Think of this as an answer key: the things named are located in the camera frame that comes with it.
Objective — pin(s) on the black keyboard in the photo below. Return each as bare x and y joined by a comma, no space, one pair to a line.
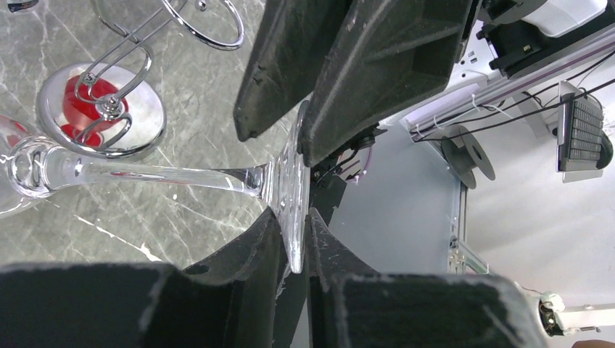
583,148

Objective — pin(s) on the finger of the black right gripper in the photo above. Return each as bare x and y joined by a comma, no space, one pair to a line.
387,57
289,51

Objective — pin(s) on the chrome wine glass rack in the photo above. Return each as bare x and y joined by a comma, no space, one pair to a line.
126,66

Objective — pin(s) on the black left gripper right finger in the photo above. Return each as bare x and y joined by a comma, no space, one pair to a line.
352,305

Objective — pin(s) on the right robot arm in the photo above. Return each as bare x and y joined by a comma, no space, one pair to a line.
527,35

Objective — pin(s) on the clear wine glass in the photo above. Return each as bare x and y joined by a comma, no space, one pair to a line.
34,167

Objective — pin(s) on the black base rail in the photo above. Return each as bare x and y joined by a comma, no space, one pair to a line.
303,301

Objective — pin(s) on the black cable spool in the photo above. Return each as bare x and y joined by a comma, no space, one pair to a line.
464,153

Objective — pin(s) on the red plastic wine glass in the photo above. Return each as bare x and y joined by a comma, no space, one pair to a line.
84,123

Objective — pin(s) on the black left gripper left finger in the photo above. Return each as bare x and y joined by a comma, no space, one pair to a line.
225,300

